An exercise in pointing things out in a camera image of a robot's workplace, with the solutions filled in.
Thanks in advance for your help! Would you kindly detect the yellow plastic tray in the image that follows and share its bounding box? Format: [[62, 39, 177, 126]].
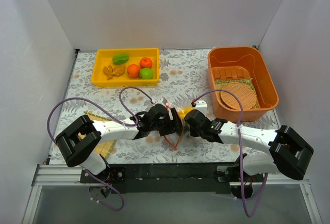
[[91, 48, 160, 87]]

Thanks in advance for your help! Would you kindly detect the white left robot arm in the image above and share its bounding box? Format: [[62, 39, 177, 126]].
[[55, 103, 183, 183]]

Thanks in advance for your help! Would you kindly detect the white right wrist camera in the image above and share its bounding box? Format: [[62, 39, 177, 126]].
[[194, 100, 208, 116]]

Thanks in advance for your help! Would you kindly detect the yellow fake lemon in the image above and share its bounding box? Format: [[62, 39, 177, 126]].
[[178, 107, 194, 119]]

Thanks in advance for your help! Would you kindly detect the light green fake apple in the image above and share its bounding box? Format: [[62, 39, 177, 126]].
[[139, 68, 154, 79]]

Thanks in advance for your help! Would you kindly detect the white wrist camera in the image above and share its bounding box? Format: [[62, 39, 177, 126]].
[[156, 98, 169, 106], [194, 100, 208, 116]]

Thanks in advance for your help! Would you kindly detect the clear zip top bag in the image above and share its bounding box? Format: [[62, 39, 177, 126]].
[[164, 105, 195, 150]]

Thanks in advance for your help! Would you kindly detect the orange fake tangerine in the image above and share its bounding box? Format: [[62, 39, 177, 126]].
[[139, 57, 153, 69], [127, 64, 140, 78]]

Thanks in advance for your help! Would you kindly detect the green bamboo mat in tub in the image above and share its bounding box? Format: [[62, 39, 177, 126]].
[[214, 78, 259, 109]]

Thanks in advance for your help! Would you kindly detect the green fake pepper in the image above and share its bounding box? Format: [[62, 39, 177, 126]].
[[112, 53, 129, 65]]

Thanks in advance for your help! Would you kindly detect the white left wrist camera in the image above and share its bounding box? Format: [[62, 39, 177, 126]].
[[156, 98, 169, 106]]

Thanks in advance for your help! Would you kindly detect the round woven bamboo basket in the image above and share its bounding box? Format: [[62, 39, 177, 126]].
[[220, 82, 257, 110]]

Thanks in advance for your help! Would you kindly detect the orange plastic tub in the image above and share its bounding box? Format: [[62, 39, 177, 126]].
[[207, 46, 279, 122]]

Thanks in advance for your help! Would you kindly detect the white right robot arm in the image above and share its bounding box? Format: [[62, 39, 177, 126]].
[[184, 109, 314, 182]]

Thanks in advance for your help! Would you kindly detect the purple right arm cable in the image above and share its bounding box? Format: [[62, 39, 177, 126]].
[[191, 89, 268, 218]]

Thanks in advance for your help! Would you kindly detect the square bamboo mat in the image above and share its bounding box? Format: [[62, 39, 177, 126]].
[[84, 111, 116, 158]]

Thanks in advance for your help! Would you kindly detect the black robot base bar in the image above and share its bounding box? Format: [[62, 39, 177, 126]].
[[79, 162, 263, 195]]

